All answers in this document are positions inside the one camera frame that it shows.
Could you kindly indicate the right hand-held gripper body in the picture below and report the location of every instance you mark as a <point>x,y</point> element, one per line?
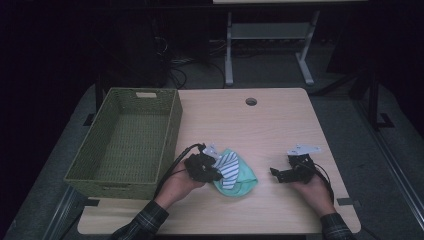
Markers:
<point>301,166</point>

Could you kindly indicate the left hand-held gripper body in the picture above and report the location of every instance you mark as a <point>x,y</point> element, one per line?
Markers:
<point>200,165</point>

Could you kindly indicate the teal baby bib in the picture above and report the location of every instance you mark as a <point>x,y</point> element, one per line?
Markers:
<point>236,176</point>

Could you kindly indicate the person's right hand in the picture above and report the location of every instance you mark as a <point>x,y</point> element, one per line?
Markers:
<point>315,196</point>

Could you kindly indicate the person's left hand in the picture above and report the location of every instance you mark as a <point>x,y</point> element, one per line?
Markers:
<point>176,188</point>

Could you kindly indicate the green woven basket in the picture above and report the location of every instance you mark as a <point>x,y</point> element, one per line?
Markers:
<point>133,143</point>

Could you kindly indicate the black metal stand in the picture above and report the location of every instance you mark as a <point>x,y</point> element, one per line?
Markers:
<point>373,100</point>

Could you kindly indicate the white metal table frame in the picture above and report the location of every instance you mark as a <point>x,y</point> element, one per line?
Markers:
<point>270,31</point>

